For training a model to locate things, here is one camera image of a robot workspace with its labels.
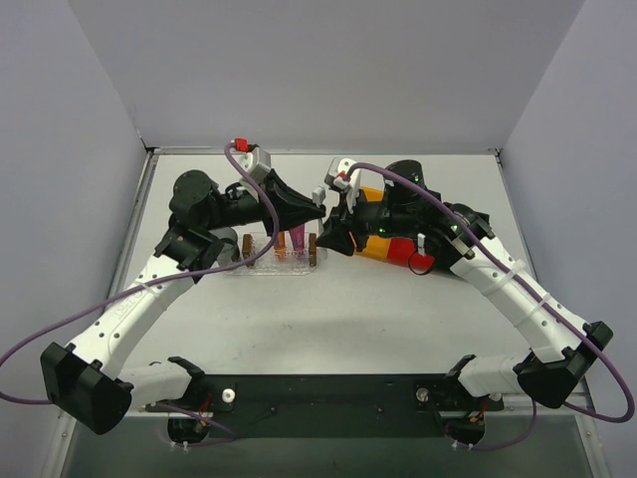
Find pink toothpaste tube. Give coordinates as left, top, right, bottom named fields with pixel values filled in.
left=289, top=224, right=307, bottom=261

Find orange toothpaste tube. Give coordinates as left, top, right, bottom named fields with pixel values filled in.
left=273, top=231, right=289, bottom=261

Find clear textured acrylic tray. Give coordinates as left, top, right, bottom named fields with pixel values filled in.
left=227, top=231, right=327, bottom=276

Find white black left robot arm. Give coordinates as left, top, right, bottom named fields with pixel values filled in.
left=40, top=169, right=326, bottom=435

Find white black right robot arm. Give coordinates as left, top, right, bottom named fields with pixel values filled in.
left=317, top=158, right=613, bottom=408

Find brown wooden tray end block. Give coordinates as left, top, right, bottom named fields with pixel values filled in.
left=242, top=234, right=256, bottom=260

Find red plastic bin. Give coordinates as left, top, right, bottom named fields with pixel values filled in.
left=385, top=238, right=435, bottom=274

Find yellow plastic bin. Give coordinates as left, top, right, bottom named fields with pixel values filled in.
left=352, top=185, right=399, bottom=262

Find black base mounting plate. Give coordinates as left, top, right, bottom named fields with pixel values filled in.
left=166, top=373, right=504, bottom=443

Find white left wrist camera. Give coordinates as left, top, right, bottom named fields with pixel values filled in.
left=231, top=137, right=272, bottom=184

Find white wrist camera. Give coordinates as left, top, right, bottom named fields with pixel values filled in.
left=231, top=137, right=272, bottom=184
left=324, top=157, right=360, bottom=214

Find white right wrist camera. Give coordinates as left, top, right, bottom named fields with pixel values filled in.
left=324, top=157, right=360, bottom=214

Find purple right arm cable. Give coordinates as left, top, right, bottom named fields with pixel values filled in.
left=345, top=161, right=631, bottom=451

